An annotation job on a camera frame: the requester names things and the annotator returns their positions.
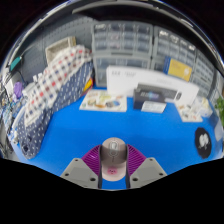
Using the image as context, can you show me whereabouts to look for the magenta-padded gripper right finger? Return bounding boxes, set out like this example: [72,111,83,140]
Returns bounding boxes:
[125,143,168,190]

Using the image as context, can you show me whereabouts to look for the beige computer mouse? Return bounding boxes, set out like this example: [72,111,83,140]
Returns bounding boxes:
[99,137,129,183]

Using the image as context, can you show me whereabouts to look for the yellow and blue box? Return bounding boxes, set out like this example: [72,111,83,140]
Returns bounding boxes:
[163,56,193,83]

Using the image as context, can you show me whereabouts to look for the small black box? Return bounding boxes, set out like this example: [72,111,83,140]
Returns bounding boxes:
[133,88,168,114]

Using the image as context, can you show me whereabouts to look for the long white keyboard box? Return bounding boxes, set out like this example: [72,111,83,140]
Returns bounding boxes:
[105,65,200,107]

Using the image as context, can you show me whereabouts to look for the navy white-dotted cloth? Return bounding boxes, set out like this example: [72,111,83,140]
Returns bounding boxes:
[14,59,95,160]

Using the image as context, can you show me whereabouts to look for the white woven basket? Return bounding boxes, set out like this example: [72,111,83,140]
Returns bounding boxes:
[44,35,77,64]

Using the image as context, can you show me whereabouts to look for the white blue glove box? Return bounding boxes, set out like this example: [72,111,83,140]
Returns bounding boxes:
[191,96,213,118]

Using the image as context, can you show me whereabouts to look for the red blue checked cloth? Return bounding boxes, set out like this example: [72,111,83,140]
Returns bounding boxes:
[23,44,93,126]

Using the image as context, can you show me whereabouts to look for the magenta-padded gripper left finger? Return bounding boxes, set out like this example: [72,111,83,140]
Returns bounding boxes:
[60,143,103,190]

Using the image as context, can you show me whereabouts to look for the black flower-shaped mouse pad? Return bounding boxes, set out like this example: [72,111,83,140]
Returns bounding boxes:
[194,126,213,159]

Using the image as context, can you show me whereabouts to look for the dark wall shelf unit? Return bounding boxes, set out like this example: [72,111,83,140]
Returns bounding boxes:
[71,3,214,38]

